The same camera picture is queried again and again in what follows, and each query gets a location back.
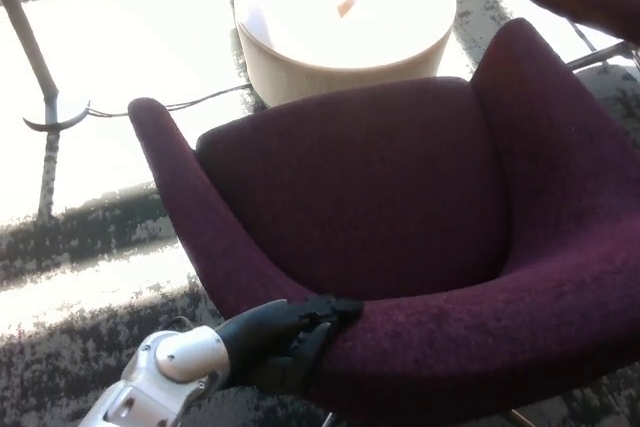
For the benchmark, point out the small orange item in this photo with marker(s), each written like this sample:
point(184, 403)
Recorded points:
point(346, 6)

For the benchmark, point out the floor lamp stand base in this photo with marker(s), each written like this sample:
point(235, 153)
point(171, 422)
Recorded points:
point(50, 112)

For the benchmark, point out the purple fabric armchair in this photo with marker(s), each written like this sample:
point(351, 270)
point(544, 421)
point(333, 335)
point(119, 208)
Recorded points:
point(380, 187)

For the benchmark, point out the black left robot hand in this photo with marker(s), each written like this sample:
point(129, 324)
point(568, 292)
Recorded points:
point(270, 342)

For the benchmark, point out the round white side table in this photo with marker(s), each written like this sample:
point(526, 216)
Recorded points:
point(345, 47)

